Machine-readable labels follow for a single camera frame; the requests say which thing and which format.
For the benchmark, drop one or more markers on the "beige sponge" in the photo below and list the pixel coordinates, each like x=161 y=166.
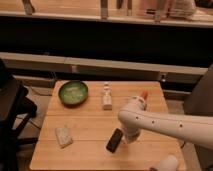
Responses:
x=63 y=136

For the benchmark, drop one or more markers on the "black eraser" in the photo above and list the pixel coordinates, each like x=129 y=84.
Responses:
x=114 y=140

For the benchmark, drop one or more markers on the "black chair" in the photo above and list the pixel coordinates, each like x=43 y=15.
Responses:
x=15 y=112

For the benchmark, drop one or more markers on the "white paper cup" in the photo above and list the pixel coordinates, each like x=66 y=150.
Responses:
x=170 y=163

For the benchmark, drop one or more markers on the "white bottle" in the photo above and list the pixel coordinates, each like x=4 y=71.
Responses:
x=106 y=98

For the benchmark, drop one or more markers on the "green bowl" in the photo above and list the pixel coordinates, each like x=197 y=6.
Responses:
x=73 y=93

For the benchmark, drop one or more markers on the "orange carrot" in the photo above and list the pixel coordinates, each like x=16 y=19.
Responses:
x=144 y=94

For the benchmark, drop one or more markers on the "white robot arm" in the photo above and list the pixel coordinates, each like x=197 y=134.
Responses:
x=133 y=118

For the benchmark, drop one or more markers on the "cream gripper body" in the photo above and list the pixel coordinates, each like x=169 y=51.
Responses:
x=131 y=137

